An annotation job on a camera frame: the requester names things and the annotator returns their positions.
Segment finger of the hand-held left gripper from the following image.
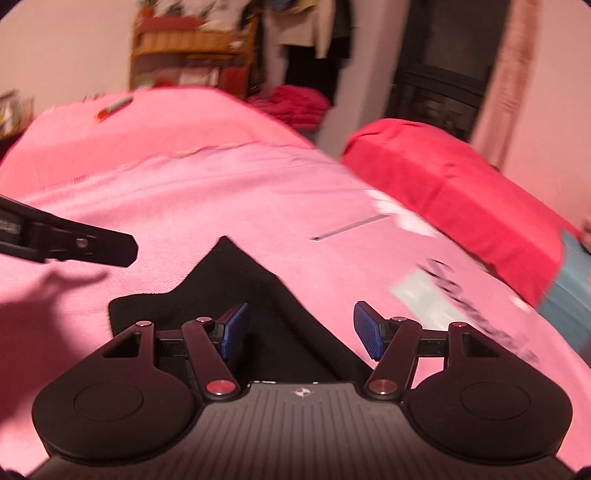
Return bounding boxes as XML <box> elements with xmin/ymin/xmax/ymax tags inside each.
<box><xmin>25</xmin><ymin>213</ymin><xmax>139</xmax><ymax>267</ymax></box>

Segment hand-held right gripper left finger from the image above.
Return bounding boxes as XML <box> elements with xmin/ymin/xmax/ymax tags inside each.
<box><xmin>99</xmin><ymin>302</ymin><xmax>250</xmax><ymax>402</ymax></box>

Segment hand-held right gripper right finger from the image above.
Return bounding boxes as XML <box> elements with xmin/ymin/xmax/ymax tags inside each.
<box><xmin>353</xmin><ymin>301</ymin><xmax>504</xmax><ymax>401</ymax></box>

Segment black pants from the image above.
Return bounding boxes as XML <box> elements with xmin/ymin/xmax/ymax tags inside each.
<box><xmin>107</xmin><ymin>235</ymin><xmax>375</xmax><ymax>384</ymax></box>

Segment pink printed bed sheet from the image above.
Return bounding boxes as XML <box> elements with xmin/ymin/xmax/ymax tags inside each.
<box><xmin>0</xmin><ymin>88</ymin><xmax>591</xmax><ymax>480</ymax></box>

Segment small red green item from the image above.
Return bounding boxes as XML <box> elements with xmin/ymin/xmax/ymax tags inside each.
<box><xmin>95</xmin><ymin>96</ymin><xmax>134</xmax><ymax>123</ymax></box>

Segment blue striped pillow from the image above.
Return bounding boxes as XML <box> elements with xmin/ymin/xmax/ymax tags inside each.
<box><xmin>538</xmin><ymin>230</ymin><xmax>591</xmax><ymax>365</ymax></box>

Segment wooden shelf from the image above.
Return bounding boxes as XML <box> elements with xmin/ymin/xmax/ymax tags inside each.
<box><xmin>128</xmin><ymin>7</ymin><xmax>260</xmax><ymax>100</ymax></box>

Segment red cloth pile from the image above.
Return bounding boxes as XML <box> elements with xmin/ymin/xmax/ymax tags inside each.
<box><xmin>247</xmin><ymin>85</ymin><xmax>332</xmax><ymax>131</ymax></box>

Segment black cabinet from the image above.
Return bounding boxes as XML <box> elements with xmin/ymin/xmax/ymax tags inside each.
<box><xmin>385</xmin><ymin>0</ymin><xmax>513</xmax><ymax>141</ymax></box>

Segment pink curtain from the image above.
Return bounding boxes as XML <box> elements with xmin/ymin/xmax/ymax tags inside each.
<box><xmin>468</xmin><ymin>0</ymin><xmax>543</xmax><ymax>171</ymax></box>

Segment hanging dark clothes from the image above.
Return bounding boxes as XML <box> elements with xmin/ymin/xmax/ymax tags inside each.
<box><xmin>263</xmin><ymin>0</ymin><xmax>361</xmax><ymax>104</ymax></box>

